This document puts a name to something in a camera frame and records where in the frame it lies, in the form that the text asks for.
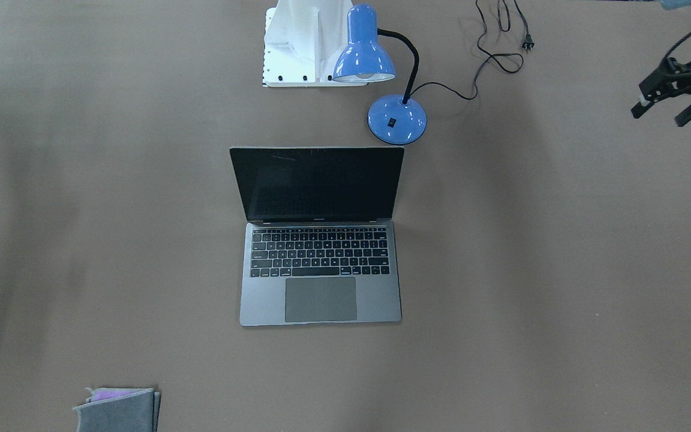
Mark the grey laptop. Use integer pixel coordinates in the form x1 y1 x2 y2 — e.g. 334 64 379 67
229 146 405 326

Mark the folded grey cloth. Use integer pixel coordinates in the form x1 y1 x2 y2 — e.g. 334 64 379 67
73 388 161 431

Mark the blue desk lamp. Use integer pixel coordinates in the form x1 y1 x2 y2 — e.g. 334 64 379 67
332 4 428 146

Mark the black lamp power cable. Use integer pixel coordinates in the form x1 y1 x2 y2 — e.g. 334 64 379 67
408 0 536 103

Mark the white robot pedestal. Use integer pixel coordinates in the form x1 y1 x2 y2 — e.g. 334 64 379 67
262 1 392 88

